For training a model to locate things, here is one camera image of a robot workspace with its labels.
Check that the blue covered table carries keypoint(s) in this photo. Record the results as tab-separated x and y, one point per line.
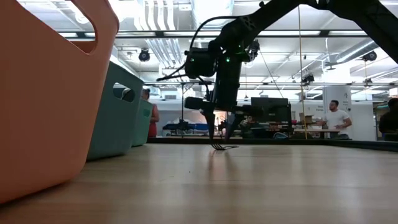
186	127

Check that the black monitor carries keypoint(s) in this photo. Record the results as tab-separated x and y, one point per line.
276	109

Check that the coral orange plastic bin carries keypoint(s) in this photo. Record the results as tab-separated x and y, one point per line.
46	93

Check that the person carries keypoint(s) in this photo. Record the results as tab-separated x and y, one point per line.
335	119
390	121
153	124

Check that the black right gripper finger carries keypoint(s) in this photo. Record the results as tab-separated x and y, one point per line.
248	112
199	103

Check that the black ceiling spotlight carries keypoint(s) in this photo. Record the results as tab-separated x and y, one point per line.
308	79
370	56
144	56

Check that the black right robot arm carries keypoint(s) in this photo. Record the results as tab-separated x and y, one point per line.
242	28

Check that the black fork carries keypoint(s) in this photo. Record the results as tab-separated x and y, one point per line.
219	147

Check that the white round column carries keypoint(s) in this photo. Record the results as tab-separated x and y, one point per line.
345	93

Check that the blue-grey plastic bin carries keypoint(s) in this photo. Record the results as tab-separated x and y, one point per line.
105	130

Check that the cardboard box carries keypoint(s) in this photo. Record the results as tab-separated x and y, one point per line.
306	119

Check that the mint green plastic bin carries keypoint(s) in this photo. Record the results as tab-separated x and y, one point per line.
144	130

